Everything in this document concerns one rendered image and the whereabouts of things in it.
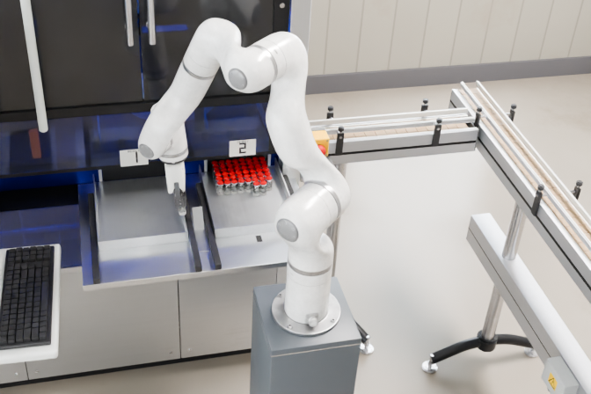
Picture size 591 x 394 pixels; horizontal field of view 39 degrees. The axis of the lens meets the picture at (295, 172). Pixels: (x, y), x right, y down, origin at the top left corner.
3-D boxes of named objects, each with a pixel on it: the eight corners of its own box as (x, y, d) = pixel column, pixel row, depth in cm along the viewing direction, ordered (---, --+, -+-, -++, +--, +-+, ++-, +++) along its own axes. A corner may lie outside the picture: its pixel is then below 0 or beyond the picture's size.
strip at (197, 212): (192, 222, 257) (192, 207, 254) (202, 221, 258) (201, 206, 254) (199, 251, 246) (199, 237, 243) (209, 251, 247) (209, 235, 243)
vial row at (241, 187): (216, 192, 270) (216, 180, 267) (271, 186, 274) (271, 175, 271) (217, 196, 268) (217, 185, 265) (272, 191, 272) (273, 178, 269)
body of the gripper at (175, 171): (159, 143, 238) (164, 174, 245) (159, 164, 230) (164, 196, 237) (186, 141, 239) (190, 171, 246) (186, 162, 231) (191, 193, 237)
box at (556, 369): (540, 376, 270) (546, 357, 265) (554, 375, 271) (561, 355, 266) (558, 406, 260) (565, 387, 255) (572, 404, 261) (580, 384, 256)
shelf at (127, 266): (78, 189, 271) (77, 184, 270) (289, 169, 286) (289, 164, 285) (83, 291, 233) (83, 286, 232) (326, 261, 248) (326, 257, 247)
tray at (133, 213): (93, 183, 271) (92, 173, 269) (174, 175, 276) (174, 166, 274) (98, 251, 244) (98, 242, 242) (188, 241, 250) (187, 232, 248)
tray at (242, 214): (199, 172, 278) (198, 164, 276) (275, 165, 284) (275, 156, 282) (215, 237, 252) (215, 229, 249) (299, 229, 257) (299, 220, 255)
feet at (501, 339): (419, 361, 333) (423, 337, 324) (533, 344, 344) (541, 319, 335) (426, 376, 326) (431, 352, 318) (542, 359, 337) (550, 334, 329)
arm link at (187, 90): (191, 97, 202) (155, 170, 224) (223, 66, 214) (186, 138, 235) (161, 75, 203) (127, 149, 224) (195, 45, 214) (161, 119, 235)
